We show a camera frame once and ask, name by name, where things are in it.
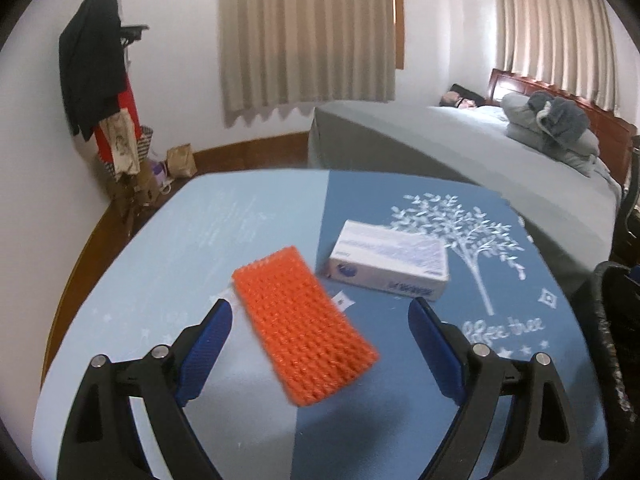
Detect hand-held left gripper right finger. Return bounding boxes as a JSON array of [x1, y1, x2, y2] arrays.
[[407, 297, 586, 480]]

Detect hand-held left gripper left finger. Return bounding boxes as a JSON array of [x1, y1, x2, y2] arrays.
[[57, 297, 235, 480]]

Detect orange knitted pad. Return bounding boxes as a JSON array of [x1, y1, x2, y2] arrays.
[[231, 245, 380, 407]]

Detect white cardboard box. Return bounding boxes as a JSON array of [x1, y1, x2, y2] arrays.
[[320, 219, 451, 302]]

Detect black trash bag bin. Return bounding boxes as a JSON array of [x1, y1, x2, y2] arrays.
[[589, 260, 640, 463]]

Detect purple plastic bag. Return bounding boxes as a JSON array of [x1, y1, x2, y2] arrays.
[[150, 160, 174, 194]]

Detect brown paper bag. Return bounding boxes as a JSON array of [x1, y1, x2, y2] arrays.
[[166, 144, 196, 180]]

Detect striped basket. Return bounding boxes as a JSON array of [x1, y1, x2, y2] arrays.
[[135, 125, 156, 162]]

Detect bed with grey sheet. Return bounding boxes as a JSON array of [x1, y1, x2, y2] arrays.
[[307, 100, 623, 301]]

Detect printed beige tote bag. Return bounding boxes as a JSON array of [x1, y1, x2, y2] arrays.
[[97, 110, 142, 182]]

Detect black metal chair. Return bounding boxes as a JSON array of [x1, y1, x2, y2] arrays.
[[611, 135, 640, 262]]

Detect folded grey duvet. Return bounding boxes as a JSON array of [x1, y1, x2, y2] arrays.
[[501, 92, 601, 177]]

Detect red hanging cloth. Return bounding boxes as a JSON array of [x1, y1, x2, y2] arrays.
[[92, 75, 139, 164]]

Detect black and pink clothes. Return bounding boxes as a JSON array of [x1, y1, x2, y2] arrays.
[[439, 84, 487, 111]]

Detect dark grey clothes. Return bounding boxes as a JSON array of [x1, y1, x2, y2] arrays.
[[527, 91, 592, 152]]

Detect dark wooden headboard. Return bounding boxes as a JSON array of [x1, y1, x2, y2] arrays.
[[487, 68, 640, 187]]

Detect black hanging coat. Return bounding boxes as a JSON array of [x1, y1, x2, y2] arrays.
[[58, 0, 127, 142]]

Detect wide beige curtain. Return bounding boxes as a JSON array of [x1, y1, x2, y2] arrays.
[[216, 0, 398, 129]]

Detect narrow beige curtain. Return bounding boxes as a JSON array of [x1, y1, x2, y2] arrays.
[[492, 0, 621, 112]]

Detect wooden window frame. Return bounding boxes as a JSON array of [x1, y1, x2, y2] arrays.
[[392, 0, 406, 69]]

